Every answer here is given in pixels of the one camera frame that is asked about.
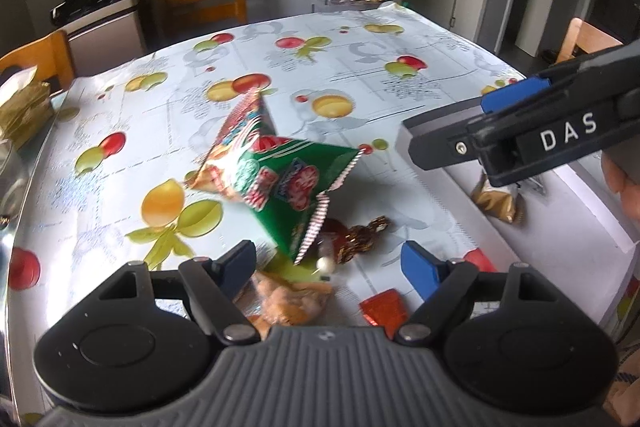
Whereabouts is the orange snack bag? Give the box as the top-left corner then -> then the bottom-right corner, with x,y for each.
234,271 -> 333,339

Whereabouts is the red foil snack stick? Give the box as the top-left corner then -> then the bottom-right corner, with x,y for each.
359,288 -> 409,339

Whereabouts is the green prawn cracker bag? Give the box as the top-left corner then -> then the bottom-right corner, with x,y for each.
188,89 -> 361,265

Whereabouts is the person's right hand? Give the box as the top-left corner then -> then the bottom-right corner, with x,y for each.
601,153 -> 640,221

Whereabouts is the wooden chair right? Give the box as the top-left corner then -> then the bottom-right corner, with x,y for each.
555,17 -> 622,64

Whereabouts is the gold foil snack packet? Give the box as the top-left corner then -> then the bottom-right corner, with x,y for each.
471,173 -> 525,225

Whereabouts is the brown foil candy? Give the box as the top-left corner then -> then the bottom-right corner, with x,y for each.
319,216 -> 390,265

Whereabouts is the white cardboard box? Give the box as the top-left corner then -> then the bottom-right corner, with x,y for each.
397,100 -> 640,327

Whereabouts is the fruit-patterned tablecloth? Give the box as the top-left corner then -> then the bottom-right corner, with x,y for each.
0,1 -> 640,427

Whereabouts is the gold tissue pack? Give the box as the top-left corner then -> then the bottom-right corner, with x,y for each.
1,66 -> 53,150

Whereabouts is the orange wooden chair left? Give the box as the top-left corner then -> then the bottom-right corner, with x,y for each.
0,29 -> 77,93

